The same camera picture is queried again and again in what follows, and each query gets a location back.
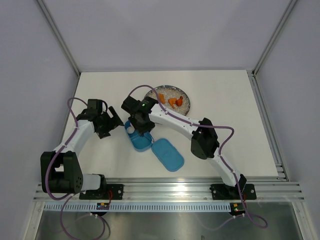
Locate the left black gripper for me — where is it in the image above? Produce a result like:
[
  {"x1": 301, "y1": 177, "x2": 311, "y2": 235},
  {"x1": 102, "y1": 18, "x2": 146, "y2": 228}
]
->
[{"x1": 96, "y1": 106, "x2": 123, "y2": 139}]

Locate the blue lunch box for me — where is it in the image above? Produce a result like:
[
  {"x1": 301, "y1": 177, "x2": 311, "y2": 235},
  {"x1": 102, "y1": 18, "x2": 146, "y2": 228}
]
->
[{"x1": 124, "y1": 120, "x2": 152, "y2": 152}]

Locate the blue lunch box lid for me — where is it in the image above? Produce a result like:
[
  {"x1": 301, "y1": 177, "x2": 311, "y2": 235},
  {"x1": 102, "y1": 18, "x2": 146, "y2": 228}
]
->
[{"x1": 151, "y1": 138, "x2": 185, "y2": 172}]

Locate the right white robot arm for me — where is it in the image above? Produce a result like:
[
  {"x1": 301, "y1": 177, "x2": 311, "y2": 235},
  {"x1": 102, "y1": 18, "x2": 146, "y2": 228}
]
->
[{"x1": 121, "y1": 96, "x2": 247, "y2": 200}]

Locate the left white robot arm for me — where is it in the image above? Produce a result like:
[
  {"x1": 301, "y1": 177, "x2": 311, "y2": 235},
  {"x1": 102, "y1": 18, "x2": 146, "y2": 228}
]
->
[{"x1": 40, "y1": 106, "x2": 124, "y2": 201}]

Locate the orange fried nugget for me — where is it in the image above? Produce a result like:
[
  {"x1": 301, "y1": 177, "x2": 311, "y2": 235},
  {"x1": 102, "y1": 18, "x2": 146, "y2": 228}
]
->
[{"x1": 158, "y1": 93, "x2": 166, "y2": 104}]

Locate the speckled round plate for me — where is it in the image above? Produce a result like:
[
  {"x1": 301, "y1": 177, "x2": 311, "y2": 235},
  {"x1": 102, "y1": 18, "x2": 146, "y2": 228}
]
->
[{"x1": 155, "y1": 85, "x2": 191, "y2": 116}]

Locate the orange chicken drumstick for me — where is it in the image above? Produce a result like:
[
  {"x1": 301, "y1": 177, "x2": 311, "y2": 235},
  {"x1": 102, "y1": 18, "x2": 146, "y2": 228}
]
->
[{"x1": 175, "y1": 96, "x2": 183, "y2": 107}]

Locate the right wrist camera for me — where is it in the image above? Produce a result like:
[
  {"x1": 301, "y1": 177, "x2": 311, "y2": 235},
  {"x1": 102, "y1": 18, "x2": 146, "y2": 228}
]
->
[{"x1": 121, "y1": 96, "x2": 143, "y2": 116}]

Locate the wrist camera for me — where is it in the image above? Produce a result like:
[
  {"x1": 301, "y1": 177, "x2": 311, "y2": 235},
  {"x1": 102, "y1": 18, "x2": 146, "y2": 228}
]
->
[
  {"x1": 86, "y1": 99, "x2": 108, "y2": 115},
  {"x1": 121, "y1": 96, "x2": 143, "y2": 116}
]

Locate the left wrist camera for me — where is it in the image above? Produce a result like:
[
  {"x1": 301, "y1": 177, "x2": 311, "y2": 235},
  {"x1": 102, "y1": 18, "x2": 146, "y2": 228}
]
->
[{"x1": 86, "y1": 99, "x2": 108, "y2": 115}]

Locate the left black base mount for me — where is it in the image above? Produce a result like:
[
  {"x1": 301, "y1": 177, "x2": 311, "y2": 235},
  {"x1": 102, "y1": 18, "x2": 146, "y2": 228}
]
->
[{"x1": 79, "y1": 182, "x2": 124, "y2": 200}]

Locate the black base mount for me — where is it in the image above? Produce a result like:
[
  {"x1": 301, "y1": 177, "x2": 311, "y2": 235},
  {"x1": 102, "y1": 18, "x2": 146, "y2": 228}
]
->
[
  {"x1": 209, "y1": 183, "x2": 257, "y2": 200},
  {"x1": 79, "y1": 182, "x2": 124, "y2": 200}
]

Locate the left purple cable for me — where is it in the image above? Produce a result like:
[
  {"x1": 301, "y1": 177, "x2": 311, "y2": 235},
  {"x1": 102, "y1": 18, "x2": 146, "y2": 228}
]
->
[{"x1": 43, "y1": 97, "x2": 111, "y2": 238}]

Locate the purple cable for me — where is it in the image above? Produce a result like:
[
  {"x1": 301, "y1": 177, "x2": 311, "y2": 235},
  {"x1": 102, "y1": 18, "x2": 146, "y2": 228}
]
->
[
  {"x1": 128, "y1": 84, "x2": 268, "y2": 230},
  {"x1": 43, "y1": 97, "x2": 111, "y2": 238}
]

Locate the white slotted cable duct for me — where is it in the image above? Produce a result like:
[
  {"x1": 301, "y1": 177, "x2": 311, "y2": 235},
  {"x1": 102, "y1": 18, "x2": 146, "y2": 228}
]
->
[{"x1": 44, "y1": 202, "x2": 231, "y2": 213}]

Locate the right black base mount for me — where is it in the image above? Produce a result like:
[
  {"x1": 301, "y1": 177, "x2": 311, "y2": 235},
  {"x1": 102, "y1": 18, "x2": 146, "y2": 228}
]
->
[{"x1": 209, "y1": 183, "x2": 257, "y2": 200}]

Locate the right side aluminium rail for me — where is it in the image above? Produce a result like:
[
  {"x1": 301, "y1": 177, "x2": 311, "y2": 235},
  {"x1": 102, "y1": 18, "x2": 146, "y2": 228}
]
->
[{"x1": 246, "y1": 70, "x2": 291, "y2": 182}]

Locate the aluminium rail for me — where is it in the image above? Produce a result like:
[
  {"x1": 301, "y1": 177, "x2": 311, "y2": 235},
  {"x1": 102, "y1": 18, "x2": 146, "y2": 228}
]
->
[
  {"x1": 33, "y1": 176, "x2": 306, "y2": 203},
  {"x1": 246, "y1": 70, "x2": 291, "y2": 182}
]

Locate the aluminium front rail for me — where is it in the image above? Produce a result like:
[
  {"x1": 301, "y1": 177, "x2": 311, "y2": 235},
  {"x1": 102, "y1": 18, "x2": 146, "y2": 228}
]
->
[{"x1": 33, "y1": 176, "x2": 306, "y2": 203}]

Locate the left aluminium frame post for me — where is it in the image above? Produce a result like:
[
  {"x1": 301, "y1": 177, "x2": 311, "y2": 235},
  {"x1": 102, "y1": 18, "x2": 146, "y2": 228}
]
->
[{"x1": 35, "y1": 0, "x2": 81, "y2": 79}]

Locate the aluminium frame post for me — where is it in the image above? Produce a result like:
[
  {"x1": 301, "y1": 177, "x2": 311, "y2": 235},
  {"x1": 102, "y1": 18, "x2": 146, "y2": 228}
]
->
[
  {"x1": 251, "y1": 0, "x2": 299, "y2": 77},
  {"x1": 35, "y1": 0, "x2": 81, "y2": 79}
]

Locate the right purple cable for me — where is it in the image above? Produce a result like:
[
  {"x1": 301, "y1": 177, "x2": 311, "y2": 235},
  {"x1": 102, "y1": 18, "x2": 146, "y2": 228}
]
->
[{"x1": 128, "y1": 84, "x2": 268, "y2": 230}]

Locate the right aluminium frame post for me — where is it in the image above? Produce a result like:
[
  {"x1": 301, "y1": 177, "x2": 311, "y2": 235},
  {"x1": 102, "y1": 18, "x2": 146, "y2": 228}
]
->
[{"x1": 251, "y1": 0, "x2": 299, "y2": 77}]

